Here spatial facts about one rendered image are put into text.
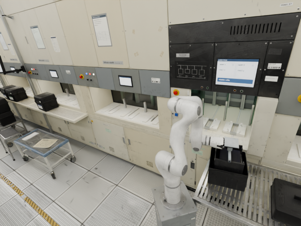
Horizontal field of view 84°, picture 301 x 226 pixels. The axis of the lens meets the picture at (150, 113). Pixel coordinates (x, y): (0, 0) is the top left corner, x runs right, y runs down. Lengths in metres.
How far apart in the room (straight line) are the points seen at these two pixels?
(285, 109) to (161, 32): 1.17
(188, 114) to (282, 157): 1.04
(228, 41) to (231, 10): 0.20
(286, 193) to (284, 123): 0.50
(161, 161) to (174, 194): 0.29
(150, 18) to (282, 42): 1.02
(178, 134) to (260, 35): 0.88
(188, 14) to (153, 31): 0.34
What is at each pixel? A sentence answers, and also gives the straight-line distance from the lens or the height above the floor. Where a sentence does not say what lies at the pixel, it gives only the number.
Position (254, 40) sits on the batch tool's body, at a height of 1.81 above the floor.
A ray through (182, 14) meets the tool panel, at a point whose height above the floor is 2.02.
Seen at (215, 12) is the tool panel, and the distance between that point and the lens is 1.49.
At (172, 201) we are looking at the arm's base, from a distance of 1.40.
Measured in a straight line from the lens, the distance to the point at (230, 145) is 1.42.
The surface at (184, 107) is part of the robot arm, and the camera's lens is 1.04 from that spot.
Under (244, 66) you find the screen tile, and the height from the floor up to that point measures 1.63.
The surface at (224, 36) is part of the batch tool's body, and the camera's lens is 1.48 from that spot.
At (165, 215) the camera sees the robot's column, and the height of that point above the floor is 0.76.
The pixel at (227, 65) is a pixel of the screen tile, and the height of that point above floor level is 1.63.
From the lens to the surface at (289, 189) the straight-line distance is 1.61.
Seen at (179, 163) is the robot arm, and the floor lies 1.19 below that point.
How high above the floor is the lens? 1.96
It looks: 27 degrees down
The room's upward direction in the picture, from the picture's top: 6 degrees counter-clockwise
